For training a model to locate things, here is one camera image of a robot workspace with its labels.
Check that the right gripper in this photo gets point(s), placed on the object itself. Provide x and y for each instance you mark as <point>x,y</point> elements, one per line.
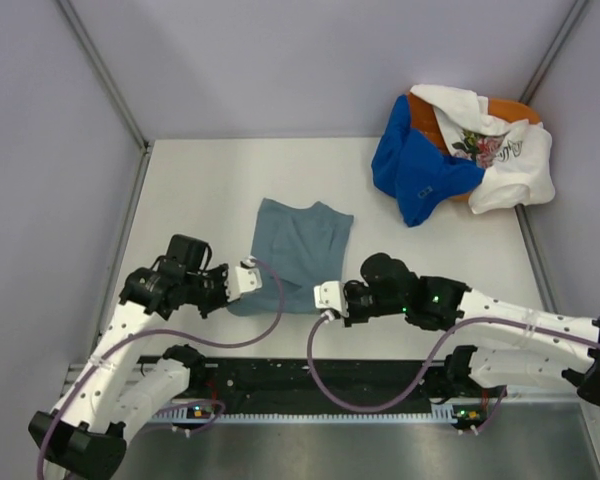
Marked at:
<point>353,317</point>

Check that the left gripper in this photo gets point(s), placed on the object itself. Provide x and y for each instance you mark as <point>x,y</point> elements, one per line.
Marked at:
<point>221,274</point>

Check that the grey-blue t shirt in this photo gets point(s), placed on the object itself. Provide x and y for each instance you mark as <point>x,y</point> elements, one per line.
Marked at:
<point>304,246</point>

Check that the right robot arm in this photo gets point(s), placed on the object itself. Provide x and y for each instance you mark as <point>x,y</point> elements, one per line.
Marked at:
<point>511,344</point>

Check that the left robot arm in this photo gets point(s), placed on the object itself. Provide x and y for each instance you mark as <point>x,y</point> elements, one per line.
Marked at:
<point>88,431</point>

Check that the royal blue t shirt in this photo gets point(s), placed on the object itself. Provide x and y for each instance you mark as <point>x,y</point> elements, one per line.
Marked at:
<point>409,168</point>

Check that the orange basket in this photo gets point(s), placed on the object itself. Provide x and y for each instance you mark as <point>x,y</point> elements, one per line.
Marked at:
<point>510,112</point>

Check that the white printed t shirt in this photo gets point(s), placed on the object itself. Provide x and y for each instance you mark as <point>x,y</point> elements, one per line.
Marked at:
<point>500,150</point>

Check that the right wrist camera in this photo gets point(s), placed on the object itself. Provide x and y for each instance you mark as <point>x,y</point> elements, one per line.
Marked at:
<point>330,300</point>

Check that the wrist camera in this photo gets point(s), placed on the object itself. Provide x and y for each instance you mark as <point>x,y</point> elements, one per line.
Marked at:
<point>330,300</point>
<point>243,279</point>

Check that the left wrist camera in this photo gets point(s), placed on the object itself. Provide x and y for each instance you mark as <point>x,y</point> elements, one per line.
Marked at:
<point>243,279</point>

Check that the aluminium frame profile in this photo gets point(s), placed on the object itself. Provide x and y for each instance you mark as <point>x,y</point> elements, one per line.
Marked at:
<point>515,392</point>

